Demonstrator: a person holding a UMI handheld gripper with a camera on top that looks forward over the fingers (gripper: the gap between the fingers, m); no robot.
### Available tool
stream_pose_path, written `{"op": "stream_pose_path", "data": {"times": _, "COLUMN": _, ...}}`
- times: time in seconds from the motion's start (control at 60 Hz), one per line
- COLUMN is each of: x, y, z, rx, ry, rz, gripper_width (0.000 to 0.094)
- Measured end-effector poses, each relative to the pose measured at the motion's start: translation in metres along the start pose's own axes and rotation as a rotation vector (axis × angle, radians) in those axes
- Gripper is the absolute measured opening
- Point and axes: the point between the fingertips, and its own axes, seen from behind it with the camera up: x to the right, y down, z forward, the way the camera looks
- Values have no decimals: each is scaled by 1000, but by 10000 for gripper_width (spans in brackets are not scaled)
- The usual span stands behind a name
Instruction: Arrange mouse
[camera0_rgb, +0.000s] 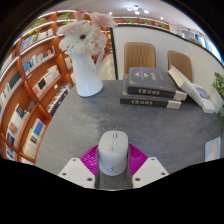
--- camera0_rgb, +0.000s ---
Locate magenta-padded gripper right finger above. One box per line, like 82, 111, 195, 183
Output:
127, 143, 170, 189

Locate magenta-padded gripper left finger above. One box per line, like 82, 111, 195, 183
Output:
57, 145, 101, 189

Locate white computer mouse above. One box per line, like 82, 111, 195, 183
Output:
97, 130, 130, 177

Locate pastel sun print mouse pad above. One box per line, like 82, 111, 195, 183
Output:
204, 136, 222, 163

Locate dark hardcover book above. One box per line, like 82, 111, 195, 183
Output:
120, 74, 183, 110
126, 66, 188, 101

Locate white book with blue cover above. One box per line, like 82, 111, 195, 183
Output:
193, 83, 217, 114

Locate thick white book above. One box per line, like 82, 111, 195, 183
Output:
168, 64, 205, 107

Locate orange wooden bookshelf unit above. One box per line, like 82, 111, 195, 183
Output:
0, 9, 171, 166

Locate green potted plant white pot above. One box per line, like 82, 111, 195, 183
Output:
209, 72, 224, 118

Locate tan upholstered chair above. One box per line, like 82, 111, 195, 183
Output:
123, 41, 157, 81
167, 49, 193, 83

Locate pink and white flower bouquet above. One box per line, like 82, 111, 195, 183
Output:
57, 9, 118, 57

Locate window with curtains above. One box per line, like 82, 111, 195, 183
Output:
181, 28, 223, 63

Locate ceiling spot lights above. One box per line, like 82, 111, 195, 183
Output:
126, 4, 150, 16

